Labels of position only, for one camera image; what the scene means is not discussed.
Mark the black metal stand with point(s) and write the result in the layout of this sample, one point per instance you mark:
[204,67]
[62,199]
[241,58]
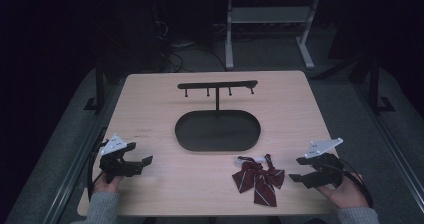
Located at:
[98,90]
[376,84]

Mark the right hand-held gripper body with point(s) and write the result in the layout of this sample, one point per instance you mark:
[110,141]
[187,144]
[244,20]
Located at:
[325,165]

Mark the dark red striped bow tie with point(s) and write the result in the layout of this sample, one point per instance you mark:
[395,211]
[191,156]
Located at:
[259,179]

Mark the person's left hand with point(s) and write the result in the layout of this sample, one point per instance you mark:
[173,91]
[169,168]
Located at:
[107,183]

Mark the person's right hand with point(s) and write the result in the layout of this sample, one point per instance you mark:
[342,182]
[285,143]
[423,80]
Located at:
[345,192]

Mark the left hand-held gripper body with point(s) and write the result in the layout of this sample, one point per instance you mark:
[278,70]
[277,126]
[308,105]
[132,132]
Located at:
[115,160]

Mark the black hook stand with tray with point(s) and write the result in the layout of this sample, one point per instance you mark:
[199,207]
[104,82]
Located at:
[217,124]

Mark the grey metal table frame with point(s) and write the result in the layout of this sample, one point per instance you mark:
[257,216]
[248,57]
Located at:
[270,27]

